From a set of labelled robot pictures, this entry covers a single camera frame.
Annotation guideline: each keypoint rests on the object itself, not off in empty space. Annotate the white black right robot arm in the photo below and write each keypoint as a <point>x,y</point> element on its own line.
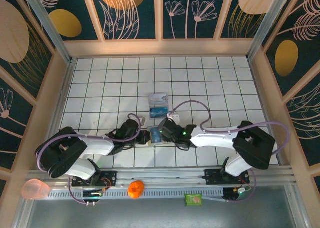
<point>212,139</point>

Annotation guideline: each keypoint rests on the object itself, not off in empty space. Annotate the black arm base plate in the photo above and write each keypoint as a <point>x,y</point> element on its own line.
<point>211,176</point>
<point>111,178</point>

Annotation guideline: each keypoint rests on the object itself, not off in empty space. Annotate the clear acrylic tray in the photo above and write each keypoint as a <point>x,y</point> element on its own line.
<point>160,105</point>

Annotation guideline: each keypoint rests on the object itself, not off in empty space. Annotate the aluminium mounting rail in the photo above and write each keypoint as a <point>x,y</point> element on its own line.
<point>162,175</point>

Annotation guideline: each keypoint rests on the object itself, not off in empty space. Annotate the green snack packet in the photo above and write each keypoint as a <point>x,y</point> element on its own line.
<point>193,199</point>

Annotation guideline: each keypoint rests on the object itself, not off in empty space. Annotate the silver credit card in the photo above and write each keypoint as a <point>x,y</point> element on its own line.
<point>158,98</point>

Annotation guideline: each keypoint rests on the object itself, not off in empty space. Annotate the orange fruit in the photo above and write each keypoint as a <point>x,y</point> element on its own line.
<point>136,189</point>

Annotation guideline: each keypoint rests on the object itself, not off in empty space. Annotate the aluminium frame post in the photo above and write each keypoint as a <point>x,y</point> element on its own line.
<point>48,26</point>
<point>267,26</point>

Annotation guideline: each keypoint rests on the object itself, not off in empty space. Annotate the blue credit card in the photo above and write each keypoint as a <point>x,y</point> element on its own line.
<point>159,112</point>
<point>155,135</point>

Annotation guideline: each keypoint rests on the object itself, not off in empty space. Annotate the pink plastic cup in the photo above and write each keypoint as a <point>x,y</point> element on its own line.
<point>35,189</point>

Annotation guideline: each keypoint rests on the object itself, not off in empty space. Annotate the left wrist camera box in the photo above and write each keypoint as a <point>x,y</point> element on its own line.
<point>142,120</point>

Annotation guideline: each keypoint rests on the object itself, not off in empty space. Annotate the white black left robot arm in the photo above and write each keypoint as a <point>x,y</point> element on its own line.
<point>97,145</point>

